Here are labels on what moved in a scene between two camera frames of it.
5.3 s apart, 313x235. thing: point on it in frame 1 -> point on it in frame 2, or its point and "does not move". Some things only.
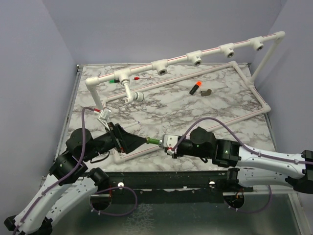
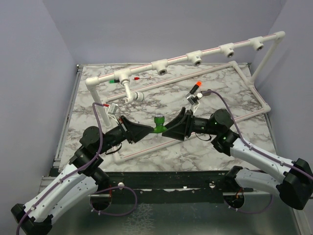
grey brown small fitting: (207, 92) does not move
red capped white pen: (138, 78) does not move
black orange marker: (198, 84) does not move
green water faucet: (152, 141) -> (159, 120)
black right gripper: (177, 153) -> (180, 134)
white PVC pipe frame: (195, 58) does not move
